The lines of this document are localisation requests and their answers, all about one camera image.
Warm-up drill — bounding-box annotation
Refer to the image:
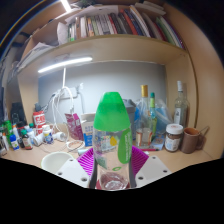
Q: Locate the clear bottle with green cap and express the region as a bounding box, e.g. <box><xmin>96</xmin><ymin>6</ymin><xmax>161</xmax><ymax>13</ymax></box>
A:
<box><xmin>92</xmin><ymin>91</ymin><xmax>133</xmax><ymax>191</ymax></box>

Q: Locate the black boxy bag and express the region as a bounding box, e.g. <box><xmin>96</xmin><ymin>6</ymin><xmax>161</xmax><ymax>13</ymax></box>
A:
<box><xmin>9</xmin><ymin>102</ymin><xmax>27</xmax><ymax>126</ymax></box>

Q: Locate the red-labelled white jar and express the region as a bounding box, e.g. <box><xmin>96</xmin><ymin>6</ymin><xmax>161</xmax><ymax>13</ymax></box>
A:
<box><xmin>32</xmin><ymin>110</ymin><xmax>47</xmax><ymax>128</ymax></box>

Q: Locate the white-lidded brown jar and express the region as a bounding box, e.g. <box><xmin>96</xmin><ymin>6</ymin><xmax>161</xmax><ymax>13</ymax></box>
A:
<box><xmin>164</xmin><ymin>123</ymin><xmax>184</xmax><ymax>153</ymax></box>

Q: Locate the red pen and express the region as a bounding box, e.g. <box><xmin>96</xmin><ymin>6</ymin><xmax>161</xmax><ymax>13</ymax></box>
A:
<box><xmin>139</xmin><ymin>147</ymin><xmax>160</xmax><ymax>153</ymax></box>

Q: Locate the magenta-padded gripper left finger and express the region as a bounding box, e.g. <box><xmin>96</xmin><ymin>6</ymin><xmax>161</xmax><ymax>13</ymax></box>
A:
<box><xmin>54</xmin><ymin>147</ymin><xmax>98</xmax><ymax>190</ymax></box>

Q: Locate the grey water bottle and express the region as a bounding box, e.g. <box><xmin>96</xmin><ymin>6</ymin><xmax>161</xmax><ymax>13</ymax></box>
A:
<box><xmin>123</xmin><ymin>98</ymin><xmax>137</xmax><ymax>141</ymax></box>

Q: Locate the white pill bottle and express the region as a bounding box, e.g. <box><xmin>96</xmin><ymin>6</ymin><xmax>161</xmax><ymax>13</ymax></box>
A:
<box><xmin>42</xmin><ymin>124</ymin><xmax>54</xmax><ymax>145</ymax></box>

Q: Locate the blue plastic bag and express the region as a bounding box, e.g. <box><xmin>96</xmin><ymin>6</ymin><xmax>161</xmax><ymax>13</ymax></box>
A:
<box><xmin>154</xmin><ymin>99</ymin><xmax>174</xmax><ymax>134</ymax></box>

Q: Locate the wooden shelf unit with books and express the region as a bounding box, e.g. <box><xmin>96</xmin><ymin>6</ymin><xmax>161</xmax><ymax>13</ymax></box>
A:
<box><xmin>4</xmin><ymin>0</ymin><xmax>201</xmax><ymax>134</ymax></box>

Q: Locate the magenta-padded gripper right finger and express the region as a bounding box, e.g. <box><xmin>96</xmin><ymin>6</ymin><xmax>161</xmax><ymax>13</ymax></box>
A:
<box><xmin>128</xmin><ymin>145</ymin><xmax>173</xmax><ymax>189</ymax></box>

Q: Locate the white coiled cable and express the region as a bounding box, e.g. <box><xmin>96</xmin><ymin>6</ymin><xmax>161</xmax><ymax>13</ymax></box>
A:
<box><xmin>65</xmin><ymin>139</ymin><xmax>86</xmax><ymax>153</ymax></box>

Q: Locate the small brown bottle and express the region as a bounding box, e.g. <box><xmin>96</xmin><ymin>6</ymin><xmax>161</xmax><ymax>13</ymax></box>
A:
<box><xmin>20</xmin><ymin>129</ymin><xmax>34</xmax><ymax>150</ymax></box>

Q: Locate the green-capped slim bottle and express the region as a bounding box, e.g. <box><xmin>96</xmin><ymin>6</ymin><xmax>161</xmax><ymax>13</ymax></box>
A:
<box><xmin>148</xmin><ymin>92</ymin><xmax>158</xmax><ymax>134</ymax></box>

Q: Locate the white hanging cable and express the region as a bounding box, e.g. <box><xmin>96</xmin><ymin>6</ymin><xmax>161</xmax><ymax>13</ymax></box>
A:
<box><xmin>49</xmin><ymin>66</ymin><xmax>76</xmax><ymax>116</ymax></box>

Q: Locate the white wall socket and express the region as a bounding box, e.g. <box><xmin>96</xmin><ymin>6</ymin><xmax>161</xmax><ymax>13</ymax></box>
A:
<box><xmin>59</xmin><ymin>87</ymin><xmax>79</xmax><ymax>99</ymax></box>

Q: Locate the white-capped clear glass bottle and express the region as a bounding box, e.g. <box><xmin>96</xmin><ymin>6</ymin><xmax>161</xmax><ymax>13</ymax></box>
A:
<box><xmin>173</xmin><ymin>80</ymin><xmax>189</xmax><ymax>129</ymax></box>

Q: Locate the white and blue carton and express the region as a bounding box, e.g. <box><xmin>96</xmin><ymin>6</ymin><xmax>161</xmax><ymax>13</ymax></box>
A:
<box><xmin>80</xmin><ymin>113</ymin><xmax>96</xmax><ymax>148</ymax></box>

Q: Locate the gold-capped clear bottle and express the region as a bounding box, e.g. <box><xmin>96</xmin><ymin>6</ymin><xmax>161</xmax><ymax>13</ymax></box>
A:
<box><xmin>135</xmin><ymin>84</ymin><xmax>154</xmax><ymax>148</ymax></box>

